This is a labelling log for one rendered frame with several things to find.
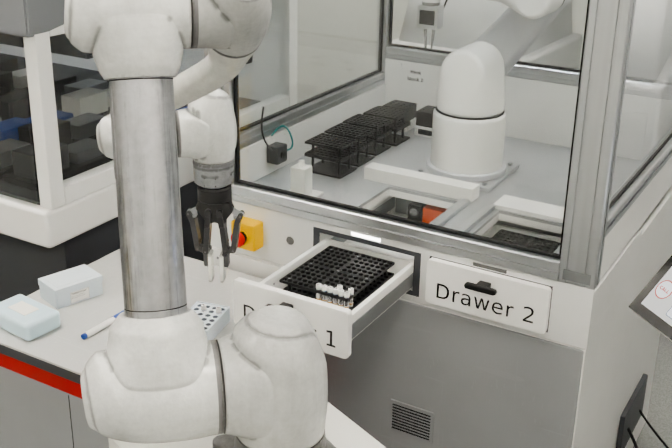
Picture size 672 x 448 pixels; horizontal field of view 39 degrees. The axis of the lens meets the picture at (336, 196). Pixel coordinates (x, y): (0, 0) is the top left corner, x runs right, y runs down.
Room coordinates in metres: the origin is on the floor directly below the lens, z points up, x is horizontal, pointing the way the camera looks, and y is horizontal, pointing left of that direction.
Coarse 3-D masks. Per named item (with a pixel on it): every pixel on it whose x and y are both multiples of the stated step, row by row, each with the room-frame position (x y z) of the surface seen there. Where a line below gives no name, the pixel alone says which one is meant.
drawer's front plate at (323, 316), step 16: (240, 288) 1.86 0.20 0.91; (256, 288) 1.84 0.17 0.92; (272, 288) 1.83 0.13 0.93; (240, 304) 1.86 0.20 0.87; (256, 304) 1.84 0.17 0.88; (272, 304) 1.82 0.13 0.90; (304, 304) 1.78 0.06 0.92; (320, 304) 1.76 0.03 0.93; (320, 320) 1.76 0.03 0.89; (336, 320) 1.74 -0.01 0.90; (320, 336) 1.76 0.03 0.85; (336, 336) 1.74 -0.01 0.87; (336, 352) 1.74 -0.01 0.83
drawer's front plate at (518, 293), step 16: (432, 272) 1.98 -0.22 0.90; (448, 272) 1.96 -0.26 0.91; (464, 272) 1.94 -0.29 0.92; (480, 272) 1.93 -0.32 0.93; (432, 288) 1.98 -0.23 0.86; (448, 288) 1.96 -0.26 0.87; (464, 288) 1.94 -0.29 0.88; (496, 288) 1.90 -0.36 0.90; (512, 288) 1.89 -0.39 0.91; (528, 288) 1.87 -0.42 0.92; (544, 288) 1.85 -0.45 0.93; (448, 304) 1.96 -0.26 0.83; (480, 304) 1.92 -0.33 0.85; (496, 304) 1.90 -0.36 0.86; (512, 304) 1.88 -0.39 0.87; (528, 304) 1.87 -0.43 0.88; (544, 304) 1.85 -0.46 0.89; (496, 320) 1.90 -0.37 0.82; (512, 320) 1.88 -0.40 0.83; (528, 320) 1.86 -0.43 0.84; (544, 320) 1.85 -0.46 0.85
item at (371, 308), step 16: (336, 240) 2.22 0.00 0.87; (304, 256) 2.07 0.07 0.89; (384, 256) 2.08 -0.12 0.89; (288, 272) 2.01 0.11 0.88; (400, 272) 1.99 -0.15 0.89; (384, 288) 1.91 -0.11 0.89; (400, 288) 1.97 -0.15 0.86; (368, 304) 1.84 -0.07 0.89; (384, 304) 1.90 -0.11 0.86; (352, 320) 1.78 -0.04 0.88; (368, 320) 1.84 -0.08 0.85; (352, 336) 1.78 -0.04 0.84
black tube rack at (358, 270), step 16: (320, 256) 2.05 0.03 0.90; (336, 256) 2.06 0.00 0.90; (352, 256) 2.06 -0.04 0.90; (368, 256) 2.06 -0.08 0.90; (304, 272) 1.97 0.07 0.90; (320, 272) 1.97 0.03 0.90; (336, 272) 1.97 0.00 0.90; (352, 272) 1.97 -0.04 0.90; (368, 272) 1.98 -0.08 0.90; (384, 272) 2.02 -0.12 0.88; (288, 288) 1.93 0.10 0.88; (368, 288) 1.95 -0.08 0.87
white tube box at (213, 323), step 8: (200, 304) 2.00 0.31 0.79; (208, 304) 2.00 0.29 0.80; (216, 304) 2.00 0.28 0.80; (200, 312) 1.96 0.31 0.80; (208, 312) 1.96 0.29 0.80; (224, 312) 1.96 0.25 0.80; (208, 320) 1.92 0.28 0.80; (216, 320) 1.92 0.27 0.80; (224, 320) 1.96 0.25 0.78; (208, 328) 1.89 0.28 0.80; (216, 328) 1.92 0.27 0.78; (208, 336) 1.87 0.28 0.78
